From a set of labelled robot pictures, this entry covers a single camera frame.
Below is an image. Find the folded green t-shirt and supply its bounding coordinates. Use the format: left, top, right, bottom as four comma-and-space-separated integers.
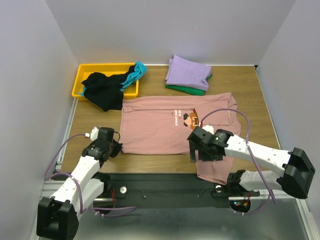
165, 72, 213, 96

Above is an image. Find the teal garment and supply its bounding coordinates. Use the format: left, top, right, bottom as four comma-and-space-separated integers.
120, 61, 147, 92

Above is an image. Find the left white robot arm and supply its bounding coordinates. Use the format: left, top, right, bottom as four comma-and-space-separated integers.
36, 126, 122, 240

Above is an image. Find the black garment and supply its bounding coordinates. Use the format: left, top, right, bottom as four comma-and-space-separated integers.
82, 65, 135, 112

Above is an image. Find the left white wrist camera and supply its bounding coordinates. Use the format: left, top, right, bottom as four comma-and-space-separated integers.
84, 126, 100, 141

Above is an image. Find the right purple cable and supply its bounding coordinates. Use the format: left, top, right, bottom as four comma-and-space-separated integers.
198, 108, 277, 216

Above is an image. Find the pink t-shirt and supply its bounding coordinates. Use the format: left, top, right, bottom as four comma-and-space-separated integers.
119, 92, 242, 186

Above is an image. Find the folded lavender t-shirt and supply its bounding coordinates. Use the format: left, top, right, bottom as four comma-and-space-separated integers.
165, 55, 212, 92

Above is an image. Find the aluminium rail frame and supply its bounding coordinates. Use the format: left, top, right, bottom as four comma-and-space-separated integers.
29, 97, 320, 240

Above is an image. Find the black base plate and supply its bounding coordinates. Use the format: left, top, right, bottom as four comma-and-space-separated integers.
80, 171, 267, 211

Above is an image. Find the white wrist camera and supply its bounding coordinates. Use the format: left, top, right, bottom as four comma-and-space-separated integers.
201, 124, 215, 135
84, 126, 100, 141

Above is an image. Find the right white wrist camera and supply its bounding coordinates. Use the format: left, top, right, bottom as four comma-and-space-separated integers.
201, 124, 215, 135

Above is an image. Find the yellow plastic bin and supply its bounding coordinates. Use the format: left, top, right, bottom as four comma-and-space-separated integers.
71, 63, 134, 101

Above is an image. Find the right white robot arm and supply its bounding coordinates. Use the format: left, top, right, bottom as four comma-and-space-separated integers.
187, 125, 316, 199

